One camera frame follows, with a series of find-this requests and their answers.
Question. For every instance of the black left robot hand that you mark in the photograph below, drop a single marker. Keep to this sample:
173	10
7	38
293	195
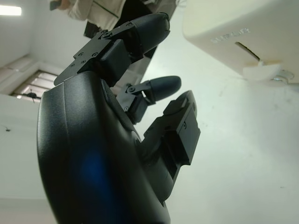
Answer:
93	151

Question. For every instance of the dark handheld phone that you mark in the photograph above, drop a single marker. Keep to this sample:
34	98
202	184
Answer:
54	5

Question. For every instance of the person in dark trousers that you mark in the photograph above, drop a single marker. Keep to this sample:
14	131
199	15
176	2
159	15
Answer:
98	11

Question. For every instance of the cream two-slot toaster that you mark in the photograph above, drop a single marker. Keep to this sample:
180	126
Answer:
233	18

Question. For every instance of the ceiling light panel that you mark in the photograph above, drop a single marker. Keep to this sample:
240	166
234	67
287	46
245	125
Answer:
10	10

